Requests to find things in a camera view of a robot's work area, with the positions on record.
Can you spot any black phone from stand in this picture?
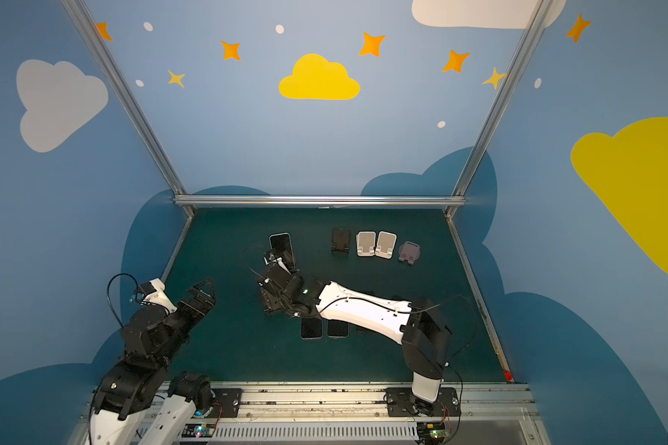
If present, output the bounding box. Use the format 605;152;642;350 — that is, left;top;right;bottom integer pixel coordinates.
259;287;286;314

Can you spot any pink-edged phone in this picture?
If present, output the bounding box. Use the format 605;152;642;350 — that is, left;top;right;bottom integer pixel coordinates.
301;318;323;340

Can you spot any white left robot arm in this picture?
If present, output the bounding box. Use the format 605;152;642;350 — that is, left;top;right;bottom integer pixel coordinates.
85;278;216;444

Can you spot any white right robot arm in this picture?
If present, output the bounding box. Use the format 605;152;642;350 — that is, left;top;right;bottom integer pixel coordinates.
256;260;452;404

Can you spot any black phone stand back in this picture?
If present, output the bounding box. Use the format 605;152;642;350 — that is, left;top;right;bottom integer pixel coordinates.
331;228;351;254

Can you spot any white phone stand middle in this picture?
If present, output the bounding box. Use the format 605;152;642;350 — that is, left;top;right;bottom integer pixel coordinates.
356;231;377;257

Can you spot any white folding phone stand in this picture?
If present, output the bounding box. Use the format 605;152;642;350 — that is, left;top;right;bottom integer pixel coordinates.
375;231;397;260

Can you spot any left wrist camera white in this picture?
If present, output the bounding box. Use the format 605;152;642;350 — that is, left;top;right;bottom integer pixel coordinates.
135;278;177;314

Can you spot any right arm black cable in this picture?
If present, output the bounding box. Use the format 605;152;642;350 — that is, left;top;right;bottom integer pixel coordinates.
238;244;480;441

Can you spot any aluminium back frame bar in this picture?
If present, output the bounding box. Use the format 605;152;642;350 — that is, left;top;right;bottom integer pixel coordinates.
174;195;466;208

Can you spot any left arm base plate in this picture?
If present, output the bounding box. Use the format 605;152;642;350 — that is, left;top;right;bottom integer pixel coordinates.
202;388;243;419

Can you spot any aluminium left frame post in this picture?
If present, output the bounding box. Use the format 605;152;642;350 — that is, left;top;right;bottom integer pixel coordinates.
61;0;187;198

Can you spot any aluminium frame post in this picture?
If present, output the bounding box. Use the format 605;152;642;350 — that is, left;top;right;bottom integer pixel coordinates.
445;0;554;222
61;0;187;198

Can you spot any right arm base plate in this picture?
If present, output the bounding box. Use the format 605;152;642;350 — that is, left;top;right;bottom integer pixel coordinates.
383;387;461;418

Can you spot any aluminium right frame post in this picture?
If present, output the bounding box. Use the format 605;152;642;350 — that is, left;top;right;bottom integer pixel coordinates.
445;0;554;222

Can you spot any aluminium front rail assembly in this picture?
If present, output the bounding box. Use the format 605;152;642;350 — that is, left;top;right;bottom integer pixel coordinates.
69;382;550;444

